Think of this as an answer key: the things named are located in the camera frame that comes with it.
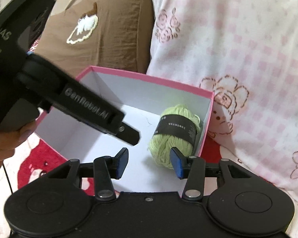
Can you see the brown embroidered pillow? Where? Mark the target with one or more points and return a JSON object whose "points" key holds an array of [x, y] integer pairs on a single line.
{"points": [[114, 42]]}

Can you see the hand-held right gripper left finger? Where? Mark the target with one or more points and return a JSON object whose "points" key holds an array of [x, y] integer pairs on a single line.
{"points": [[121, 164]]}

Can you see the pink cardboard box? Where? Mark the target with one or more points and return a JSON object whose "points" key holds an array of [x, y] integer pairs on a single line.
{"points": [[139, 94]]}

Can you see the green yarn ball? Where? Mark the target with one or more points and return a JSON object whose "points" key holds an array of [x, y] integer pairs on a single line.
{"points": [[173, 110]]}

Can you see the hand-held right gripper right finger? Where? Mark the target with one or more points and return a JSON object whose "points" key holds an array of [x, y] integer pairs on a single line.
{"points": [[176, 164]]}

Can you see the pink floral pillow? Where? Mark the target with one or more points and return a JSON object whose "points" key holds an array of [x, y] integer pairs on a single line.
{"points": [[238, 42]]}

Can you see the person's left hand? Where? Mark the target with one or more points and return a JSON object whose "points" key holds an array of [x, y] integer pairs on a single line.
{"points": [[5, 143]]}

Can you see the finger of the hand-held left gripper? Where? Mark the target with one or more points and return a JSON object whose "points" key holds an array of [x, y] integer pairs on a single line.
{"points": [[131, 135]]}

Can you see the red and white printed blanket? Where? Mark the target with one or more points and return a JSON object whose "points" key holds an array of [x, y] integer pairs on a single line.
{"points": [[47, 163]]}

